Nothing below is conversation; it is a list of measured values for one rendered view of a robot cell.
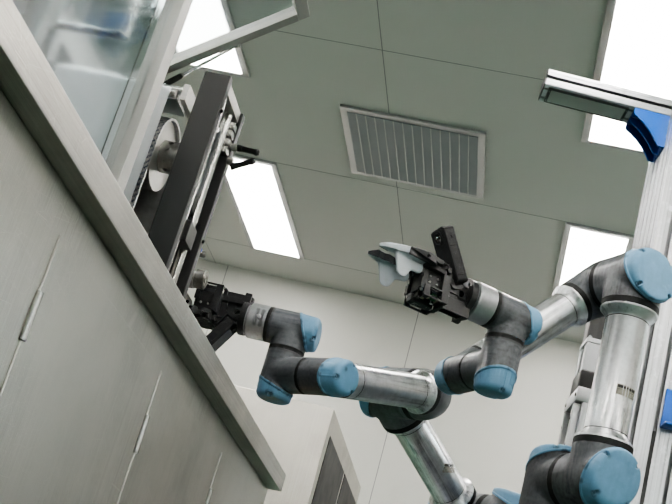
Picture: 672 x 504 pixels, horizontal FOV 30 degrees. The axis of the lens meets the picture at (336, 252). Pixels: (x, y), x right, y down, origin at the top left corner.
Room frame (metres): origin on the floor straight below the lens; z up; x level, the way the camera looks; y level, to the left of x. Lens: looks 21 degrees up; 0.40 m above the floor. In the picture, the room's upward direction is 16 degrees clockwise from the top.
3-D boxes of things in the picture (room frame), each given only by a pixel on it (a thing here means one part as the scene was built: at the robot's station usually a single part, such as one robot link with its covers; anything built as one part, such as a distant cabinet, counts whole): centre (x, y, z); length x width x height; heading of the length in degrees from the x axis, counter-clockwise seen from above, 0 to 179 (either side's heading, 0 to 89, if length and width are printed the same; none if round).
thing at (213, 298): (2.53, 0.20, 1.15); 0.12 x 0.08 x 0.09; 79
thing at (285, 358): (2.48, 0.03, 1.05); 0.11 x 0.08 x 0.11; 47
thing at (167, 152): (2.24, 0.34, 1.33); 0.06 x 0.06 x 0.06; 79
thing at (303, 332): (2.50, 0.04, 1.14); 0.11 x 0.08 x 0.09; 79
